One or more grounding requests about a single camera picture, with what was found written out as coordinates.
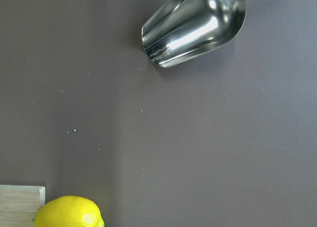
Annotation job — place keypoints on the steel scoop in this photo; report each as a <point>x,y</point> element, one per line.
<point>181,30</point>

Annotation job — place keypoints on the whole yellow lemon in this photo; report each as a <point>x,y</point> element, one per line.
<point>69,211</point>

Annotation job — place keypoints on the bamboo cutting board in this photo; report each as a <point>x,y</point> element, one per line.
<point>19,204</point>

